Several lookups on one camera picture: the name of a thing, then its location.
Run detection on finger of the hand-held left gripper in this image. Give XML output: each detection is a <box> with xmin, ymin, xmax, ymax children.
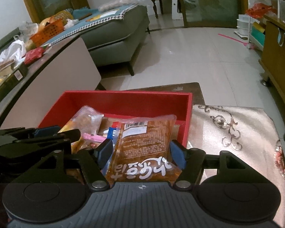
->
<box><xmin>14</xmin><ymin>129</ymin><xmax>82</xmax><ymax>146</ymax></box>
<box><xmin>0</xmin><ymin>126</ymin><xmax>63</xmax><ymax>139</ymax></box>

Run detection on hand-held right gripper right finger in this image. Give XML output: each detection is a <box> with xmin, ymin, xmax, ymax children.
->
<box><xmin>170</xmin><ymin>140</ymin><xmax>274</xmax><ymax>191</ymax></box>

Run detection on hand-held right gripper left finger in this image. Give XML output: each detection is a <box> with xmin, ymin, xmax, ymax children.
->
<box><xmin>9</xmin><ymin>138</ymin><xmax>113</xmax><ymax>191</ymax></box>

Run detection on clear bun packet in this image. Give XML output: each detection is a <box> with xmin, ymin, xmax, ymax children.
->
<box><xmin>58</xmin><ymin>106</ymin><xmax>104</xmax><ymax>152</ymax></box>

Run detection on brown noodle snack packet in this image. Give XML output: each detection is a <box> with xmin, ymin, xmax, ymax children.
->
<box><xmin>104</xmin><ymin>114</ymin><xmax>182</xmax><ymax>187</ymax></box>

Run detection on red cardboard box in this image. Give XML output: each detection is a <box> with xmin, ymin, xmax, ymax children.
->
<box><xmin>38</xmin><ymin>90</ymin><xmax>193</xmax><ymax>148</ymax></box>

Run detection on grey marble coffee table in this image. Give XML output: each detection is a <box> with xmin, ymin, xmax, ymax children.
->
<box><xmin>0</xmin><ymin>34</ymin><xmax>102</xmax><ymax>133</ymax></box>

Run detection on dark green long box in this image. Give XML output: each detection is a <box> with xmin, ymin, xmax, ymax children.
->
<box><xmin>0</xmin><ymin>63</ymin><xmax>29</xmax><ymax>107</ymax></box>

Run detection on floral satin tablecloth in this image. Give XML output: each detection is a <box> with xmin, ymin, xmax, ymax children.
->
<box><xmin>188</xmin><ymin>104</ymin><xmax>285</xmax><ymax>228</ymax></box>

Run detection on red packet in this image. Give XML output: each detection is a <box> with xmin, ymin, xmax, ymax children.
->
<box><xmin>24</xmin><ymin>47</ymin><xmax>44</xmax><ymax>64</ymax></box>

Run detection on white plastic bag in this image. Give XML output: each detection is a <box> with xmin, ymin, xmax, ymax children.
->
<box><xmin>0</xmin><ymin>40</ymin><xmax>26</xmax><ymax>76</ymax></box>

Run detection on orange plastic basket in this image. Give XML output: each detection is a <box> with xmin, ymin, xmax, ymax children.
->
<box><xmin>30</xmin><ymin>19</ymin><xmax>64</xmax><ymax>47</ymax></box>

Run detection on clear plastic bag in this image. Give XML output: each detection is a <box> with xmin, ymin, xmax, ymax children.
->
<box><xmin>19</xmin><ymin>21</ymin><xmax>38</xmax><ymax>41</ymax></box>

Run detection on grey green sofa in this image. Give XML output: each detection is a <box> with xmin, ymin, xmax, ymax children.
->
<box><xmin>81</xmin><ymin>5</ymin><xmax>150</xmax><ymax>76</ymax></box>

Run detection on white crumpled tissue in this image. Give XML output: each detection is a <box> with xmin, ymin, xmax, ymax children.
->
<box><xmin>64</xmin><ymin>19</ymin><xmax>79</xmax><ymax>30</ymax></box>

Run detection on yellow bag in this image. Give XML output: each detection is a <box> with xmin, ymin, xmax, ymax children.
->
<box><xmin>39</xmin><ymin>11</ymin><xmax>74</xmax><ymax>29</ymax></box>

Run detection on blue sofa blanket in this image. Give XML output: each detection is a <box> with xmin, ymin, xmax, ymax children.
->
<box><xmin>47</xmin><ymin>3</ymin><xmax>140</xmax><ymax>45</ymax></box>

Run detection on pink fly swatter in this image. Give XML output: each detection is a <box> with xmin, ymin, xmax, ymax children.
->
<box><xmin>218</xmin><ymin>33</ymin><xmax>252</xmax><ymax>49</ymax></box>

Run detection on wooden cabinet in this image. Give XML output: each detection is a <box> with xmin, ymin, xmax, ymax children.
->
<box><xmin>259</xmin><ymin>14</ymin><xmax>285</xmax><ymax>105</ymax></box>

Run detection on teal storage box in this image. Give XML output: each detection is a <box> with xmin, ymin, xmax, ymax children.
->
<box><xmin>250</xmin><ymin>22</ymin><xmax>266</xmax><ymax>50</ymax></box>

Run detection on white stacked containers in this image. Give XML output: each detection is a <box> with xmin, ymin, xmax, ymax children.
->
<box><xmin>236</xmin><ymin>14</ymin><xmax>251</xmax><ymax>40</ymax></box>

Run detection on white perforated board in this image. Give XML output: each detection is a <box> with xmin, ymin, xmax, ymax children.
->
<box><xmin>171</xmin><ymin>0</ymin><xmax>184</xmax><ymax>21</ymax></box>

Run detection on glass sliding door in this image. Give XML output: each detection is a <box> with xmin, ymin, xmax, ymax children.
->
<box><xmin>176</xmin><ymin>0</ymin><xmax>249</xmax><ymax>29</ymax></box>

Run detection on orange plastic bag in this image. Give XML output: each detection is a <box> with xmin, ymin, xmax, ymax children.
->
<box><xmin>246</xmin><ymin>3</ymin><xmax>276</xmax><ymax>17</ymax></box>

